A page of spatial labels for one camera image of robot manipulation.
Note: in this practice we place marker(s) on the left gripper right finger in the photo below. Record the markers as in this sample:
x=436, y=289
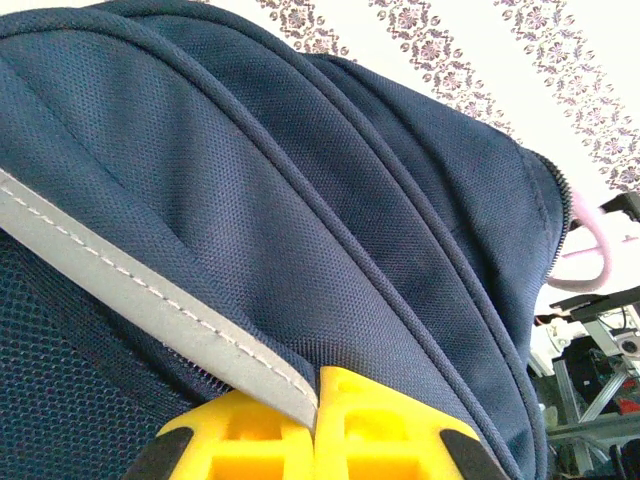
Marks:
x=390, y=440

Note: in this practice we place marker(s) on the background aluminium frame rig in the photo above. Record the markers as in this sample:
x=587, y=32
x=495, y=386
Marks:
x=600, y=420

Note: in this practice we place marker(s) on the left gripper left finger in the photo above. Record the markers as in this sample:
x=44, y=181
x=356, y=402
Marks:
x=225, y=440

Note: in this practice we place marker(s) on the navy blue backpack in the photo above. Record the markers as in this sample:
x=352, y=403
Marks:
x=275, y=200

